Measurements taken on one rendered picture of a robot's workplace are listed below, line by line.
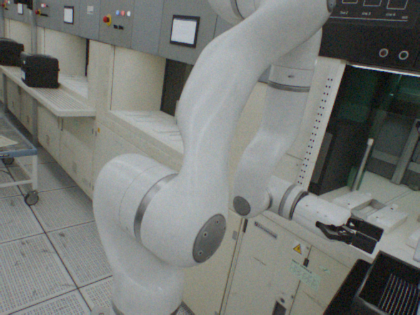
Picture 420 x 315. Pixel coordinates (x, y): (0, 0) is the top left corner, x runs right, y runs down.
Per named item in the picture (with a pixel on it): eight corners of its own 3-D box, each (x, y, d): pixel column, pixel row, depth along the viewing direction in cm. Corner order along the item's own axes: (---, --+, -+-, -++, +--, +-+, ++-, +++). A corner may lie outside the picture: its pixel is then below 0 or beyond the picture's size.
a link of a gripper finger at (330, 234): (315, 217, 70) (341, 226, 68) (313, 233, 63) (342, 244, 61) (316, 213, 69) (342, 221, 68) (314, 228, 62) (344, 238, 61)
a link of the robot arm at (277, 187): (281, 191, 69) (299, 179, 76) (233, 170, 77) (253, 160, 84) (274, 222, 73) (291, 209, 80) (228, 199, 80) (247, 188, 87)
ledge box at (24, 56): (17, 80, 283) (17, 50, 275) (51, 82, 301) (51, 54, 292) (24, 87, 262) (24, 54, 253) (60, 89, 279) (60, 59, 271)
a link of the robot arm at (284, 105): (283, 91, 57) (254, 229, 69) (317, 85, 69) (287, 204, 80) (242, 82, 62) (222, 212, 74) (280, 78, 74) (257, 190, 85)
